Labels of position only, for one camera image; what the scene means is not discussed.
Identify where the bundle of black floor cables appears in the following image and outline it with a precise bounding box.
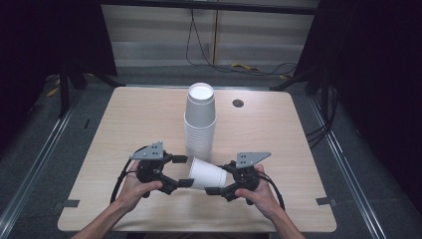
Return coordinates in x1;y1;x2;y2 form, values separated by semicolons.
304;88;340;149

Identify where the long black hanging cable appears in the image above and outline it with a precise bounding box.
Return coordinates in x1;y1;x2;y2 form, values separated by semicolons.
184;8;299;78

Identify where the person's left hand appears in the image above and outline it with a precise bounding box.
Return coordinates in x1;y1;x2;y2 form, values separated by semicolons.
113;160;164;214

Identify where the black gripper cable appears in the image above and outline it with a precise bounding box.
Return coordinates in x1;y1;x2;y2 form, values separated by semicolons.
109;145;149;205
257;170;287;212

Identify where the black curtain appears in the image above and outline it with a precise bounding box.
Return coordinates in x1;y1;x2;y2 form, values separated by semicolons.
294;0;422;215
0;0;118;150

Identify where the black metal stand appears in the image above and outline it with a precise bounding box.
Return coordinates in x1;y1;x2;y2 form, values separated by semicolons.
57;61;126;120
269;65;333;116

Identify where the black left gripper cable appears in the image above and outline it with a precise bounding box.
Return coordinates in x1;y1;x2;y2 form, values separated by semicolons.
109;145;149;205

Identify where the silver floor rail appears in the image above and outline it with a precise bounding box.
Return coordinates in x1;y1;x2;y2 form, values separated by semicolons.
0;96;83;231
308;96;388;239

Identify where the black horizontal bar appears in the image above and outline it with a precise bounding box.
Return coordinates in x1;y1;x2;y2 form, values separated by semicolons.
100;0;320;16

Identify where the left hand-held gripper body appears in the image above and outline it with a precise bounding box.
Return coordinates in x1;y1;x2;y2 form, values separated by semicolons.
130;140;181;196

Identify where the person's right hand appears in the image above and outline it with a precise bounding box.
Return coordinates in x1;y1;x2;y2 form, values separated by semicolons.
234;163;284;219

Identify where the single white paper cup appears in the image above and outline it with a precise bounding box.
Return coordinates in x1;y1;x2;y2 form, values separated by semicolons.
187;156;229;191

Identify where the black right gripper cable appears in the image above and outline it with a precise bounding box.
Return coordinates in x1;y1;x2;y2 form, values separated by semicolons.
257;170;287;212

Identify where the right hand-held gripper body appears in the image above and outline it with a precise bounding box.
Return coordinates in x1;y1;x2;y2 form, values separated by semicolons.
218;151;272;203

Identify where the stack of white paper cups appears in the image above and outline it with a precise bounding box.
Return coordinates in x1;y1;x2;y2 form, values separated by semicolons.
183;82;218;164

